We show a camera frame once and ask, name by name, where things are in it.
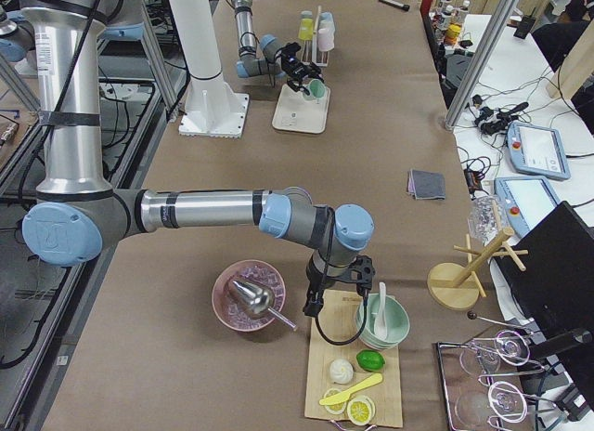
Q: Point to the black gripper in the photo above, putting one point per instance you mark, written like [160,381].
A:
[316,289]
[295,69]

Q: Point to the green cup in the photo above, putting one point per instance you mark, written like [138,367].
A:
[315,89]

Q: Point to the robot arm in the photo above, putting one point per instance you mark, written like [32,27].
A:
[266,55]
[78,214]

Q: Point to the white cup rack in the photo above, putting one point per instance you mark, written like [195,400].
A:
[310,54]

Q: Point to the cream rabbit tray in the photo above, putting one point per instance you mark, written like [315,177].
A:
[295,113]

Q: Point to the pink cup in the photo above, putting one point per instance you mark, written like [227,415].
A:
[324,41]

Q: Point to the yellow cup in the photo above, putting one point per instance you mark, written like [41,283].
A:
[306,29]

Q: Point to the pale green-white cup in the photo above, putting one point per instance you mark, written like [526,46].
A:
[327,25]

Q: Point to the light blue cup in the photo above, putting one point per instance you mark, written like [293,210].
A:
[327,16]

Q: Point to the clear glass cup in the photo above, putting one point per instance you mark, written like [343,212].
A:
[486,218]

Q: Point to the black glass holder tray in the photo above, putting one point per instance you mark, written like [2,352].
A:
[507,382]

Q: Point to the white ceramic spoon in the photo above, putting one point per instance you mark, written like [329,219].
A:
[380,324]

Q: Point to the stacked green bowls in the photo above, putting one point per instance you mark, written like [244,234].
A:
[397,323]

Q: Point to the green lime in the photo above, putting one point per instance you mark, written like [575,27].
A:
[370,360]

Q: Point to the wooden mug tree stand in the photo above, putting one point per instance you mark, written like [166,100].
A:
[458,287]

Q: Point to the white steamed bun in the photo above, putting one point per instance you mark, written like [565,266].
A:
[341,372]

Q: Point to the metal ice scoop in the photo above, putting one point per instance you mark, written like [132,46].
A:
[257,300]

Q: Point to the grey folded cloth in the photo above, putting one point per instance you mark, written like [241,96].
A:
[424,185]

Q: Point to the bamboo cutting board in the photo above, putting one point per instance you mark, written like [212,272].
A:
[337,319]

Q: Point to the yellow plastic knife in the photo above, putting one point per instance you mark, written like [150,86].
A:
[343,396]

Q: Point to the pink ice bowl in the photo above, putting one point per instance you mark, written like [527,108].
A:
[229,312]

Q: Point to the near teach pendant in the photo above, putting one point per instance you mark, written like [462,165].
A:
[526,200]

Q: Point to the teach pendant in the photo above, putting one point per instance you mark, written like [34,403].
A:
[526,200]
[537,150]

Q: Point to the black monitor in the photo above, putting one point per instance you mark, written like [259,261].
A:
[556,287]

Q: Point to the far teach pendant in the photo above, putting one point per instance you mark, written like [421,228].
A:
[537,150]

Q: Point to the aluminium frame post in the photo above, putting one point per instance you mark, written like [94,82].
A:
[487,44]

